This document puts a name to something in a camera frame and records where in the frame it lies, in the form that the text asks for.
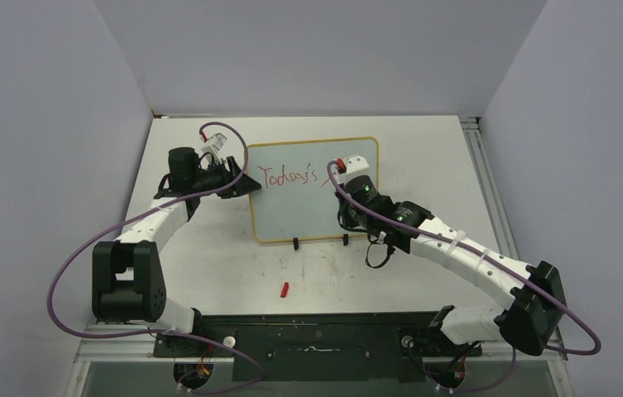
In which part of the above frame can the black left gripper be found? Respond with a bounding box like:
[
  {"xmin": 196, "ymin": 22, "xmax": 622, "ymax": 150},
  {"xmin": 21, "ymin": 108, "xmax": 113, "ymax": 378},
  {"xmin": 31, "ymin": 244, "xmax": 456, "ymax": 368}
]
[{"xmin": 191, "ymin": 156, "xmax": 261, "ymax": 199}]

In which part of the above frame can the yellow framed whiteboard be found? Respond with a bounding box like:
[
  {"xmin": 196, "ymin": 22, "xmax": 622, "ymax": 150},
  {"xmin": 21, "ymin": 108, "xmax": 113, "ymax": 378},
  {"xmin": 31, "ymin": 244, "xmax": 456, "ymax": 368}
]
[{"xmin": 247, "ymin": 136, "xmax": 379, "ymax": 243}]

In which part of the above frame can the red marker cap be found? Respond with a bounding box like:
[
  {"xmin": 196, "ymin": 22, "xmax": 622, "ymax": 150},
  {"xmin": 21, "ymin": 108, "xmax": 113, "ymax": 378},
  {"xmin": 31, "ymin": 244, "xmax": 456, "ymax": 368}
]
[{"xmin": 280, "ymin": 282, "xmax": 290, "ymax": 298}]

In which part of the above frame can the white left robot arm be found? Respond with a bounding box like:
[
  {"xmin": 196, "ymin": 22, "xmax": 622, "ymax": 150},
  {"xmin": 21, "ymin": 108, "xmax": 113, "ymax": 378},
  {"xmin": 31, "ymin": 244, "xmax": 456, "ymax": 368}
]
[{"xmin": 92, "ymin": 147, "xmax": 261, "ymax": 356}]

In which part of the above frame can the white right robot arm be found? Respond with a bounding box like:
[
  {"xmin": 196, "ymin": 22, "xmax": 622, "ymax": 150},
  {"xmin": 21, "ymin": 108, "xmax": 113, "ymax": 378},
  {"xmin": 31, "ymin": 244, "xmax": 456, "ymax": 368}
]
[{"xmin": 336, "ymin": 175, "xmax": 566, "ymax": 356}]

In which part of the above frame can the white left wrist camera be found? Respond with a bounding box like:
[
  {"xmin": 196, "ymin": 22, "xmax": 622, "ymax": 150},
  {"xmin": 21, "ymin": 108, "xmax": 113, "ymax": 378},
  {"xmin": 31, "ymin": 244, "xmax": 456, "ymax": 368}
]
[{"xmin": 200, "ymin": 133, "xmax": 227, "ymax": 161}]

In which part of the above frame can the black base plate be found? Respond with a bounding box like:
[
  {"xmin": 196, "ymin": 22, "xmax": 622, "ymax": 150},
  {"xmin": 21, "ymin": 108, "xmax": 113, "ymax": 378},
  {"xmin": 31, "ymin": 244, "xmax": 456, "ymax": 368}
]
[{"xmin": 153, "ymin": 312, "xmax": 482, "ymax": 383}]

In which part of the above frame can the aluminium front frame rail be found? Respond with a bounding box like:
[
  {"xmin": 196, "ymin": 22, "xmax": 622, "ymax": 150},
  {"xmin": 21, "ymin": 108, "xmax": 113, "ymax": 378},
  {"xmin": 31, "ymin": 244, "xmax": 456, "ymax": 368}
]
[{"xmin": 69, "ymin": 324, "xmax": 573, "ymax": 396}]

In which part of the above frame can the aluminium right side rail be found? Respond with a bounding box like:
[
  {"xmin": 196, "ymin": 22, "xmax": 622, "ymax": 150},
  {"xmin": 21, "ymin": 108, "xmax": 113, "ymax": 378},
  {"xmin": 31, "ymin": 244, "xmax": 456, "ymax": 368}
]
[{"xmin": 459, "ymin": 117, "xmax": 520, "ymax": 260}]

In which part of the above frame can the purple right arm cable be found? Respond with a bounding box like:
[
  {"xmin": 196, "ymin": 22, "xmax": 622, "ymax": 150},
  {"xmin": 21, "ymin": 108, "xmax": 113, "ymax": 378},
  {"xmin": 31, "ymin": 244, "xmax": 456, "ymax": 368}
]
[{"xmin": 326, "ymin": 159, "xmax": 602, "ymax": 395}]

